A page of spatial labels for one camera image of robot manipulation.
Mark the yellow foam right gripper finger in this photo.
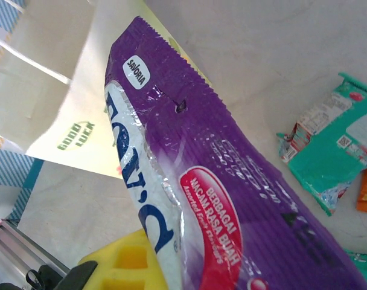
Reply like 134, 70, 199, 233
55, 228, 169, 290

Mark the purple Fox's candy packet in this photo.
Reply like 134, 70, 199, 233
103, 16, 367, 290

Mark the floral paper gift bag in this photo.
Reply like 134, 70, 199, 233
0, 0, 213, 181

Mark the teal candy packet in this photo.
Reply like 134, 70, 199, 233
276, 71, 367, 217

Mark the green candy packet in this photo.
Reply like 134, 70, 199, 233
342, 249, 367, 290

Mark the long aluminium frame rail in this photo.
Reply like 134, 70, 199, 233
0, 219, 71, 290

